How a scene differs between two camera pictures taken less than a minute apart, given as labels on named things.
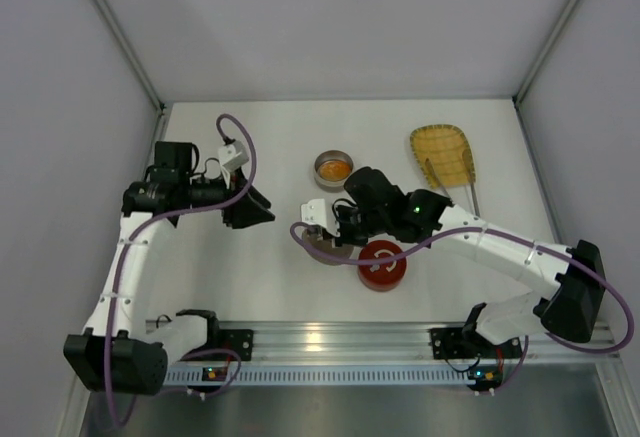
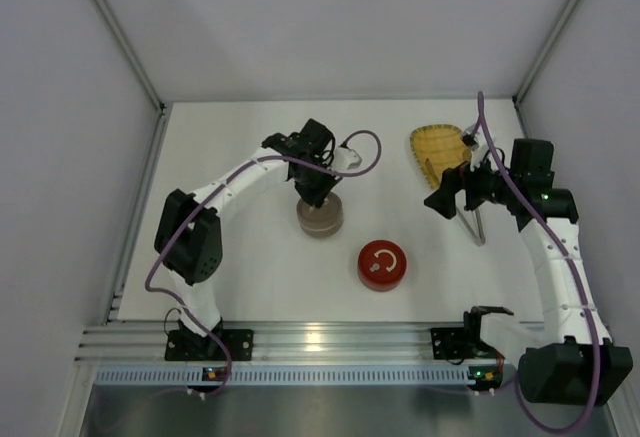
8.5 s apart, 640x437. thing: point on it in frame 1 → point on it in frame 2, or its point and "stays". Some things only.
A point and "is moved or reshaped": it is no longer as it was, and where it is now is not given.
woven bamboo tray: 443,155 stays
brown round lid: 326,246 is moved or reshaped
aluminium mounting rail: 385,343 stays
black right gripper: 344,227 → 461,183
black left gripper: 232,202 → 314,190
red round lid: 383,272 stays
